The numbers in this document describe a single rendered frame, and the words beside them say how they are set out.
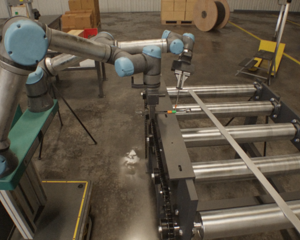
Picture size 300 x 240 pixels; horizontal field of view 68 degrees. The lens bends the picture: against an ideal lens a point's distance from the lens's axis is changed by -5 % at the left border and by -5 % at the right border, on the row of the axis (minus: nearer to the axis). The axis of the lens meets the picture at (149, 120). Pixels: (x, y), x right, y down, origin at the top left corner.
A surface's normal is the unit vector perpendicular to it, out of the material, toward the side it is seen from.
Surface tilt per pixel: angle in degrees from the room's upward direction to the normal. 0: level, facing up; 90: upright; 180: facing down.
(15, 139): 0
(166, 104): 0
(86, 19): 90
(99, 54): 94
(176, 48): 90
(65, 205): 0
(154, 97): 90
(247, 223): 48
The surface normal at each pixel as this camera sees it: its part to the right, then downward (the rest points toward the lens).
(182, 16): 0.00, 0.56
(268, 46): -0.52, 0.48
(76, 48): 0.52, 0.54
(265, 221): 0.07, -0.14
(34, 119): 0.00, -0.83
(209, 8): -0.83, 0.32
